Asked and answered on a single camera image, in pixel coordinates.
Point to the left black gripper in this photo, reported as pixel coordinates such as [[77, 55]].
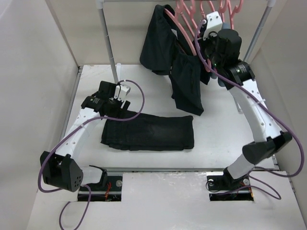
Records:
[[119, 111]]

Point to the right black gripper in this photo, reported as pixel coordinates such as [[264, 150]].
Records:
[[214, 38]]

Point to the pink hanger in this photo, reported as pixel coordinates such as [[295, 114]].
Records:
[[182, 31], [225, 5], [199, 9]]

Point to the black trousers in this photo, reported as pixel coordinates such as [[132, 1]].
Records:
[[166, 52], [150, 133]]

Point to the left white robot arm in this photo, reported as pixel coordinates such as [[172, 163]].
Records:
[[59, 167]]

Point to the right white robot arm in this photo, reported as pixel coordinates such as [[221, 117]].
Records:
[[268, 136]]

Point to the light blue jeans on hanger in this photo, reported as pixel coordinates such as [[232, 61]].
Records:
[[225, 25]]

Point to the navy trousers on hanger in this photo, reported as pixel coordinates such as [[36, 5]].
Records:
[[204, 75]]

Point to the black trousers on hanger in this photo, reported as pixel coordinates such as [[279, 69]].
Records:
[[166, 52]]

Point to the left white rack foot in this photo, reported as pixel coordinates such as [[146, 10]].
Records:
[[119, 71]]

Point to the white rack foot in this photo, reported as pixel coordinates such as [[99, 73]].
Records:
[[240, 111], [119, 71]]

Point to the right white rack foot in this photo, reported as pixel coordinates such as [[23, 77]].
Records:
[[240, 111]]

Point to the right rack pole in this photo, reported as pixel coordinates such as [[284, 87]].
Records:
[[270, 5]]

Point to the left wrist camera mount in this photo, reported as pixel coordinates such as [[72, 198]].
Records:
[[121, 91]]

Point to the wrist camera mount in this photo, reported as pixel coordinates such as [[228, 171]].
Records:
[[121, 91], [214, 23]]

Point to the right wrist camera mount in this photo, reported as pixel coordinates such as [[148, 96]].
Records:
[[214, 23]]

